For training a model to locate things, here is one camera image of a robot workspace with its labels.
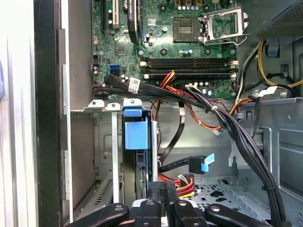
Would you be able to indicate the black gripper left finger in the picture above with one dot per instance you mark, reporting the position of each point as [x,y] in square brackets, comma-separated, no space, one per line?
[150,212]

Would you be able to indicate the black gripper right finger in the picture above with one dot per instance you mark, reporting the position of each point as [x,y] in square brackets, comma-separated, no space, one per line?
[184,215]

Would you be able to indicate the hard disk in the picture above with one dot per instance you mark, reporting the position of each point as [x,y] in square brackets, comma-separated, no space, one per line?
[136,134]

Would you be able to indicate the metal disk bay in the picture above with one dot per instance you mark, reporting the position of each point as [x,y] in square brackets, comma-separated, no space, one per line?
[114,142]

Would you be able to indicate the black RAM slot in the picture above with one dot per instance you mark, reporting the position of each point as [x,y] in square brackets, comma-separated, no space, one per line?
[208,76]
[201,71]
[189,64]
[189,59]

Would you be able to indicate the black expansion slot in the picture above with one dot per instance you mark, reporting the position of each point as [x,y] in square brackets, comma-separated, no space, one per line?
[104,19]

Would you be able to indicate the white expansion slot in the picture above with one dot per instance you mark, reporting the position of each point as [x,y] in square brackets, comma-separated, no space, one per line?
[116,14]

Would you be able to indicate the metal drive cage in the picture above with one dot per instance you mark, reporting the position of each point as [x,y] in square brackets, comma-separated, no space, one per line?
[284,142]

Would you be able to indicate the black PC case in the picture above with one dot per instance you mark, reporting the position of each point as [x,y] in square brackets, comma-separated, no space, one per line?
[47,118]

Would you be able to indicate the green motherboard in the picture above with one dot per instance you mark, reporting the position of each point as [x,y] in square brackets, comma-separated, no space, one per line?
[132,54]

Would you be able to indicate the CPU socket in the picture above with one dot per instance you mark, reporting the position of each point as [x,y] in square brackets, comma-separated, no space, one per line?
[185,29]

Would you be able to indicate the black graphics card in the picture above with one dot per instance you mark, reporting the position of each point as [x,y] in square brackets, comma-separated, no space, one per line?
[132,21]

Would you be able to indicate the metal socket cover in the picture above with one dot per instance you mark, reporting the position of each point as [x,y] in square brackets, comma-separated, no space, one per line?
[239,14]

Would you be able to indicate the grey power supply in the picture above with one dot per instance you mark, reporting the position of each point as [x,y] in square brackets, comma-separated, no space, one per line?
[284,21]

